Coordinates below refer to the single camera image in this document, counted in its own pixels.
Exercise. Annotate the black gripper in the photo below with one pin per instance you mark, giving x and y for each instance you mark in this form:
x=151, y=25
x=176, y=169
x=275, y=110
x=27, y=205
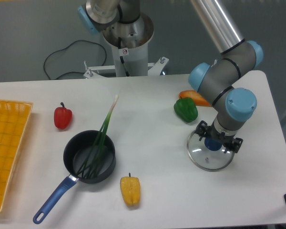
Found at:
x=222, y=136

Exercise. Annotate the glass pot lid blue knob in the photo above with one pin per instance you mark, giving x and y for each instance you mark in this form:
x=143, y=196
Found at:
x=208, y=154

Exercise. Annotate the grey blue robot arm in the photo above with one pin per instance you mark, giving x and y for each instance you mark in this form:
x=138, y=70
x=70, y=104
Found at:
x=214, y=83

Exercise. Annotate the orange baguette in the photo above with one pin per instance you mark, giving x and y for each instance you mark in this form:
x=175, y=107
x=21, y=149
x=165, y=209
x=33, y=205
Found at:
x=195, y=96

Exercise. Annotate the green bell pepper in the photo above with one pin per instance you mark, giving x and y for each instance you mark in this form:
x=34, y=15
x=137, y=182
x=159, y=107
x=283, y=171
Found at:
x=186, y=110

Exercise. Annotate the yellow bell pepper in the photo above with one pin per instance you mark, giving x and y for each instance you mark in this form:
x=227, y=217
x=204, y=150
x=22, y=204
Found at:
x=131, y=190

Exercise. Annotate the green scallion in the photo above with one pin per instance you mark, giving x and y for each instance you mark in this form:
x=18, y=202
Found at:
x=105, y=128

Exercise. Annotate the red bell pepper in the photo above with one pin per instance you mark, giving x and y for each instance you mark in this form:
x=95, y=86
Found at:
x=62, y=117

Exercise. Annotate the yellow woven basket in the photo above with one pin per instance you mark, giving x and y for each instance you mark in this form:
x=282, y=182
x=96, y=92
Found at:
x=14, y=116

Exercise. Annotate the black saucepan blue handle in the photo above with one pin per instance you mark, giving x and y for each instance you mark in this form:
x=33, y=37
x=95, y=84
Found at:
x=74, y=155

